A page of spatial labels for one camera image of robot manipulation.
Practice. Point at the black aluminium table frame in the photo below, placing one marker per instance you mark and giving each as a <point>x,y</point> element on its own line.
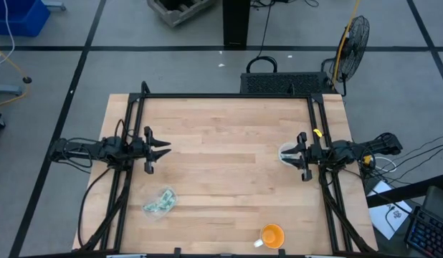
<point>225,95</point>

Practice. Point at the blue plastic bin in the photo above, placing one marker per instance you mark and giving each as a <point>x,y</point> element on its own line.
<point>17,18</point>

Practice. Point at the black floor fan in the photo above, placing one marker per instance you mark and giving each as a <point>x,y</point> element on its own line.
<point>354,43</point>

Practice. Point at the grey metal foot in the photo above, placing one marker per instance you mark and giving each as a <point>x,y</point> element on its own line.
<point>6,89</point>
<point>53,5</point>

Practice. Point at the white printed paper sheet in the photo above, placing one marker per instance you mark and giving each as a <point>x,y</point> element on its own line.
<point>383,215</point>

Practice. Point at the black mesh computer case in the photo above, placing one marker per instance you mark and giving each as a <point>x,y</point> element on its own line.
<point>279,84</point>

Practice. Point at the clear plastic container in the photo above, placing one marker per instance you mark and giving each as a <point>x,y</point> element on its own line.
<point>284,147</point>
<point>160,214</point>

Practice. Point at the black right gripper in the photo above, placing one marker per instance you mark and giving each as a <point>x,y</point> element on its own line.
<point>313,156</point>

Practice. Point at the grey crate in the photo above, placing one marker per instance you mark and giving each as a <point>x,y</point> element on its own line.
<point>178,14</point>

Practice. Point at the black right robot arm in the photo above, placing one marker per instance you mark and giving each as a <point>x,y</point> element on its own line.
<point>354,150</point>

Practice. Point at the black backlit keyboard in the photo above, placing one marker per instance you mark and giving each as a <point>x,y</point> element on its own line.
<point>427,233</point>

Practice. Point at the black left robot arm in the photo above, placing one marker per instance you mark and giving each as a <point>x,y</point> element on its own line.
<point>89,150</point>

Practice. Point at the yellow plug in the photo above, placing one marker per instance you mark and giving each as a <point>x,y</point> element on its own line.
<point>366,159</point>

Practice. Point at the small black disc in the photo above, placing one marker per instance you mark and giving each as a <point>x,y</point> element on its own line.
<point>27,79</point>

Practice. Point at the orange mug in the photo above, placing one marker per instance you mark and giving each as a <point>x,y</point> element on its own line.
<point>272,236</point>

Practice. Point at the black pillar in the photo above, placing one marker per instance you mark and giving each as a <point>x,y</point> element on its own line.
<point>236,21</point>

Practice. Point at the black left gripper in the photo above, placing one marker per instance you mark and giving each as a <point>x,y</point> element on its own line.
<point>141,148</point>

